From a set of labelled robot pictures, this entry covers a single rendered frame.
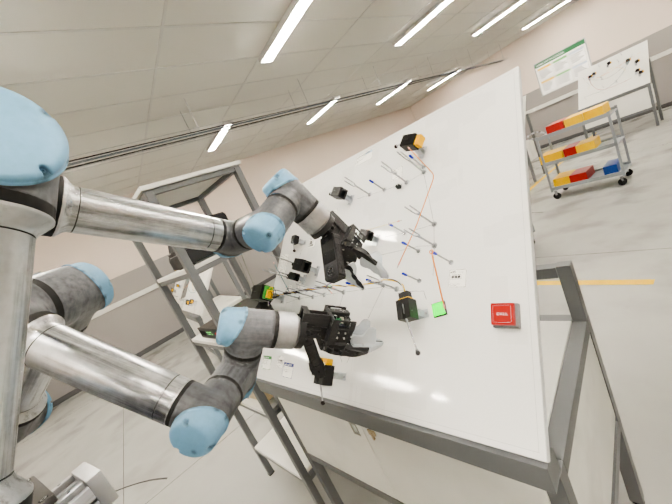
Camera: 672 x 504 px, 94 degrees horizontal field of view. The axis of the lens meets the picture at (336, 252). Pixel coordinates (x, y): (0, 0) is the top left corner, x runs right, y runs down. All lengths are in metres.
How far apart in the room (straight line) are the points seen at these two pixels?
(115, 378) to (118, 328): 7.56
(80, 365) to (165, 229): 0.25
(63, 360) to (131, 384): 0.11
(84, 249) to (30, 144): 7.77
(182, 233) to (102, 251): 7.55
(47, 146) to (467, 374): 0.86
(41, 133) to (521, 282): 0.87
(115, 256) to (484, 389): 7.83
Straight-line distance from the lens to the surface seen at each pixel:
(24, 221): 0.46
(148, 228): 0.64
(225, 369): 0.66
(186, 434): 0.59
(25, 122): 0.48
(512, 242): 0.89
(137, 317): 8.18
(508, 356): 0.84
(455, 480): 1.12
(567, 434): 0.96
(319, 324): 0.66
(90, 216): 0.62
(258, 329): 0.63
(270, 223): 0.62
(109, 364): 0.64
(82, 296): 0.81
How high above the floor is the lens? 1.50
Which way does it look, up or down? 10 degrees down
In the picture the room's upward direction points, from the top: 25 degrees counter-clockwise
